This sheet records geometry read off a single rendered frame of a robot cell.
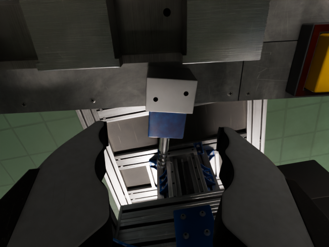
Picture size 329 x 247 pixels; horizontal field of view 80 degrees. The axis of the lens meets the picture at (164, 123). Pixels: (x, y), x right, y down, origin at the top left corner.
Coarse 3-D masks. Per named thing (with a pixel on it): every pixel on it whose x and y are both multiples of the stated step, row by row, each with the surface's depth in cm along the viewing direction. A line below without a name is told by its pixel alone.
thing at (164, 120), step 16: (160, 80) 19; (176, 80) 19; (192, 80) 19; (160, 96) 20; (176, 96) 20; (192, 96) 20; (160, 112) 22; (176, 112) 21; (192, 112) 21; (160, 128) 23; (176, 128) 23; (160, 144) 25; (160, 160) 27
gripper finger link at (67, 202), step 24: (72, 144) 9; (96, 144) 9; (48, 168) 8; (72, 168) 8; (96, 168) 8; (48, 192) 7; (72, 192) 7; (96, 192) 7; (24, 216) 6; (48, 216) 6; (72, 216) 6; (96, 216) 6; (24, 240) 5; (48, 240) 5; (72, 240) 5; (96, 240) 6
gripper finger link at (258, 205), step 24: (216, 144) 12; (240, 144) 10; (240, 168) 8; (264, 168) 8; (240, 192) 7; (264, 192) 7; (288, 192) 7; (216, 216) 7; (240, 216) 6; (264, 216) 6; (288, 216) 6; (216, 240) 7; (240, 240) 6; (264, 240) 6; (288, 240) 6
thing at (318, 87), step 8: (320, 40) 21; (328, 40) 20; (320, 48) 21; (328, 48) 20; (320, 56) 21; (328, 56) 20; (312, 64) 22; (320, 64) 21; (328, 64) 21; (312, 72) 22; (320, 72) 21; (328, 72) 21; (312, 80) 22; (320, 80) 22; (328, 80) 22; (312, 88) 22; (320, 88) 22; (328, 88) 22
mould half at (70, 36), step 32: (0, 0) 13; (32, 0) 13; (64, 0) 13; (96, 0) 13; (192, 0) 13; (224, 0) 13; (256, 0) 13; (32, 32) 14; (64, 32) 14; (96, 32) 14; (192, 32) 14; (224, 32) 14; (256, 32) 14; (64, 64) 15; (96, 64) 15
